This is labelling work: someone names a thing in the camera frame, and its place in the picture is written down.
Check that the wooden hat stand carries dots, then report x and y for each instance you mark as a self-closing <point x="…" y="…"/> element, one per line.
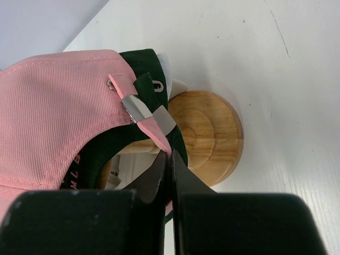
<point x="212" y="134"/>

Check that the pink baseball cap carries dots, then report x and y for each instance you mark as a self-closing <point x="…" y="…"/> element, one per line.
<point x="50" y="105"/>

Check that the dark green baseball cap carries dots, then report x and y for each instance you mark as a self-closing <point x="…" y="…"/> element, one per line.
<point x="139" y="87"/>

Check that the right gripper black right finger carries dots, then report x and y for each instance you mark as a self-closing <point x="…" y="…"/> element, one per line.
<point x="207" y="222"/>

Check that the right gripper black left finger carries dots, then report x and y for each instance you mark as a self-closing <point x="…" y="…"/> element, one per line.
<point x="127" y="221"/>

